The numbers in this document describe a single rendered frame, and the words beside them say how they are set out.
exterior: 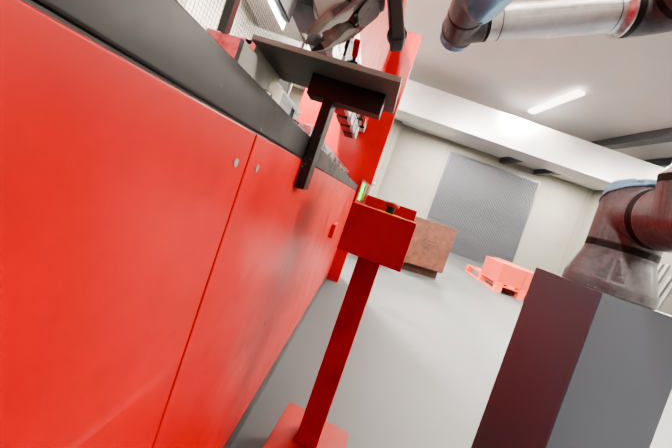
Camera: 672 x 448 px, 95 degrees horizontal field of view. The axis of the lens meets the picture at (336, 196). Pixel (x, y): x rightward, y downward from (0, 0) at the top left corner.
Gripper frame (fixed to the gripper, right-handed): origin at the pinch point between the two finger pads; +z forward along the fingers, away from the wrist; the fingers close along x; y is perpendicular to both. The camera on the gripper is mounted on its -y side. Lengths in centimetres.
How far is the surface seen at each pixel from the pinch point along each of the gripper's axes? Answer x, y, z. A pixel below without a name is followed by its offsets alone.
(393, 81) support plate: 7.3, -16.4, -6.2
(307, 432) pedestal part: -24, -75, 53
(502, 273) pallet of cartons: -499, -254, -119
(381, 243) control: -16.4, -41.0, 9.9
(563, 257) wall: -1038, -519, -435
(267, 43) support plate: 7.5, 0.6, 8.0
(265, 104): 24.0, -15.6, 11.3
